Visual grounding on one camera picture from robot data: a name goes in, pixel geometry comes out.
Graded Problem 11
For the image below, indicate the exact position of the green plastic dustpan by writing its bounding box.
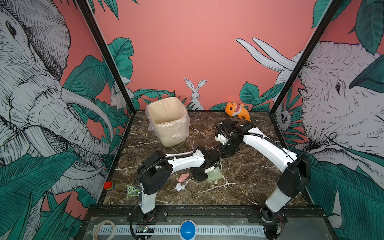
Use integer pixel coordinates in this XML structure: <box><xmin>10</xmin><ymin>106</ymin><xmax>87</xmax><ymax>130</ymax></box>
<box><xmin>205</xmin><ymin>166</ymin><xmax>224</xmax><ymax>182</ymax></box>

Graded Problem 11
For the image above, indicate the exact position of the pink paper scrap front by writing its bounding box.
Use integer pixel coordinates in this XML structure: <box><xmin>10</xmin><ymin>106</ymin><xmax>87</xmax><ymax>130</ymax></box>
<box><xmin>178</xmin><ymin>173</ymin><xmax>190</xmax><ymax>183</ymax></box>

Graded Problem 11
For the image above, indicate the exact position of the white paper front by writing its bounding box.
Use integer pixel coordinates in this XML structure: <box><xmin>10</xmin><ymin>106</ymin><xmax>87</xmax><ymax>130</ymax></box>
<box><xmin>176</xmin><ymin>182</ymin><xmax>188</xmax><ymax>192</ymax></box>

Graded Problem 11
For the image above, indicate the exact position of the beige bin with plastic liner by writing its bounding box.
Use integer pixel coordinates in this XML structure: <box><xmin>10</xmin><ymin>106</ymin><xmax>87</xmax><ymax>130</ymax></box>
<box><xmin>146</xmin><ymin>97</ymin><xmax>191</xmax><ymax>148</ymax></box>

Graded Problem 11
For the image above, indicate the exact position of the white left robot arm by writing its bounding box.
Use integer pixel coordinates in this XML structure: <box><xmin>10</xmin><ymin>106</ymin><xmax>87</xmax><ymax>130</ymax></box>
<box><xmin>133</xmin><ymin>147</ymin><xmax>221</xmax><ymax>223</ymax></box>

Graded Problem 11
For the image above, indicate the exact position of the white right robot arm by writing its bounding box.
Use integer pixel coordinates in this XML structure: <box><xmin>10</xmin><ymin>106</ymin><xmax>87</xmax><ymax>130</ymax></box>
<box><xmin>215</xmin><ymin>118</ymin><xmax>311</xmax><ymax>222</ymax></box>

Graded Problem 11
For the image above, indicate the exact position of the green frog toy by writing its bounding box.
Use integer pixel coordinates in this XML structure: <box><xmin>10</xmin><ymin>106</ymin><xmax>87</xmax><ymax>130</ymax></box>
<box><xmin>127</xmin><ymin>185</ymin><xmax>140</xmax><ymax>197</ymax></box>

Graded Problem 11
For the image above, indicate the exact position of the red toy block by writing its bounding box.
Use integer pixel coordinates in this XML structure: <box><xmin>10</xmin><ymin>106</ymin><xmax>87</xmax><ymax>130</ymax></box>
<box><xmin>104</xmin><ymin>181</ymin><xmax>115</xmax><ymax>192</ymax></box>

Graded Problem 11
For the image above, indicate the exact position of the clear tape roll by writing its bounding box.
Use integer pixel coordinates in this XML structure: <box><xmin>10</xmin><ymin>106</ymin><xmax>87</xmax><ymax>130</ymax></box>
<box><xmin>91</xmin><ymin>220</ymin><xmax>117</xmax><ymax>240</ymax></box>

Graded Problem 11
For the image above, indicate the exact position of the white slotted cable duct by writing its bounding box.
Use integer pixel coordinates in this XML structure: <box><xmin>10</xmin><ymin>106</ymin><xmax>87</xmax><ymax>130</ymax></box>
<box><xmin>91</xmin><ymin>224</ymin><xmax>266</xmax><ymax>238</ymax></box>

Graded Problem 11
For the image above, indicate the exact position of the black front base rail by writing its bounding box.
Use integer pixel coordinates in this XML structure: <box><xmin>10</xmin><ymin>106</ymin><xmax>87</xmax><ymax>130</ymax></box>
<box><xmin>84</xmin><ymin>205</ymin><xmax>326</xmax><ymax>225</ymax></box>

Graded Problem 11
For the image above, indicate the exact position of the black right corner frame post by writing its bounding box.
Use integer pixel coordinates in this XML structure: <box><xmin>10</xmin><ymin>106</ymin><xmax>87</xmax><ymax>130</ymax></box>
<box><xmin>269</xmin><ymin>0</ymin><xmax>343</xmax><ymax>115</ymax></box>

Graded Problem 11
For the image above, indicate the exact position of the black corner frame post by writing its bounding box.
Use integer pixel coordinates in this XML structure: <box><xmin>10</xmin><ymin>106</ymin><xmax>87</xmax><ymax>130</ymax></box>
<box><xmin>269</xmin><ymin>0</ymin><xmax>343</xmax><ymax>115</ymax></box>
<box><xmin>76</xmin><ymin>0</ymin><xmax>136</xmax><ymax>114</ymax></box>

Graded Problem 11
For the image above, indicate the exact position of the black left corner frame post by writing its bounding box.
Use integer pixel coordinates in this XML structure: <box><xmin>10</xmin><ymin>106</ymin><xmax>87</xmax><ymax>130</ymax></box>
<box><xmin>76</xmin><ymin>0</ymin><xmax>136</xmax><ymax>114</ymax></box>

